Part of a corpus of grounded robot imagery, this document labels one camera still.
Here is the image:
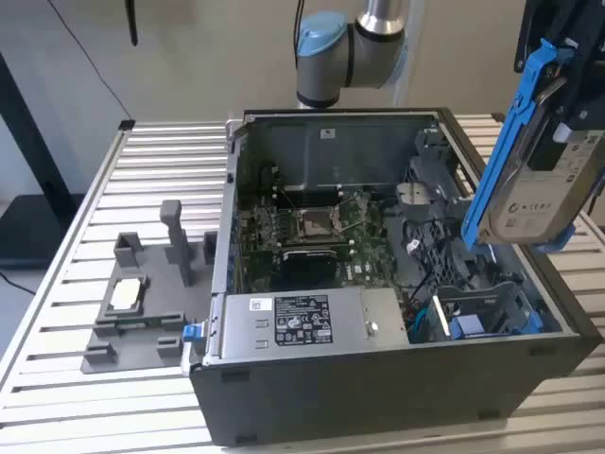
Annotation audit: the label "grey parts rack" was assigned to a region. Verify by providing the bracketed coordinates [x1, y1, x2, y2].
[80, 199, 218, 375]

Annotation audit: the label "silver CPU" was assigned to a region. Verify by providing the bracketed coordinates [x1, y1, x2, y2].
[107, 278, 146, 311]

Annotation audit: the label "black graphics card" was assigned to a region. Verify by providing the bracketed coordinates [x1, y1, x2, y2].
[281, 248, 339, 289]

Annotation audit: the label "black hanging antenna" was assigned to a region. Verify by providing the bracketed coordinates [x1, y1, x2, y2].
[124, 0, 140, 47]

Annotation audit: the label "black open PC case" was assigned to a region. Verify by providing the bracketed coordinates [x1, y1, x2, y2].
[188, 107, 601, 448]

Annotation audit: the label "CPU socket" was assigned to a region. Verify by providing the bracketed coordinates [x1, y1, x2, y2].
[295, 207, 342, 240]

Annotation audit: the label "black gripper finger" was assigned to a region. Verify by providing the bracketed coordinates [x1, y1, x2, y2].
[513, 0, 552, 73]
[547, 0, 605, 132]

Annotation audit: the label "green motherboard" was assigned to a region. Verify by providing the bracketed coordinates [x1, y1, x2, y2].
[235, 188, 408, 295]

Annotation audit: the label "black disk wire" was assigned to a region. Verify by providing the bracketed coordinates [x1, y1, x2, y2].
[460, 250, 481, 289]
[439, 220, 458, 285]

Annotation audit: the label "grey plastic drive bracket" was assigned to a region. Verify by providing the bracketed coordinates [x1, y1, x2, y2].
[394, 127, 476, 231]

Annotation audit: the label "black wire with white connector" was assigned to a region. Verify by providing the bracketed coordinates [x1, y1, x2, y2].
[400, 219, 426, 257]

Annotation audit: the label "green RAM stick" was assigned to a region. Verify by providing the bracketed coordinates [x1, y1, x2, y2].
[115, 319, 165, 330]

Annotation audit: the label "black monitor stand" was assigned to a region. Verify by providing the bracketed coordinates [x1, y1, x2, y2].
[0, 51, 82, 271]

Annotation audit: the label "thin wire locking lever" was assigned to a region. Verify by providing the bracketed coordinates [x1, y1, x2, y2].
[276, 183, 300, 212]

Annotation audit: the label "black RAM slots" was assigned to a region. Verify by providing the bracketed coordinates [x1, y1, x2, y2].
[277, 183, 344, 207]

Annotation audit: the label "silver power supply with label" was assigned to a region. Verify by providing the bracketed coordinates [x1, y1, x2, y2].
[219, 287, 410, 361]

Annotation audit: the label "thin black wall cable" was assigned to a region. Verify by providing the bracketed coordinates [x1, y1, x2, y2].
[46, 0, 132, 120]

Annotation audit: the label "blue data wire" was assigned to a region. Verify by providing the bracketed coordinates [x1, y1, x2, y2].
[407, 306, 432, 342]

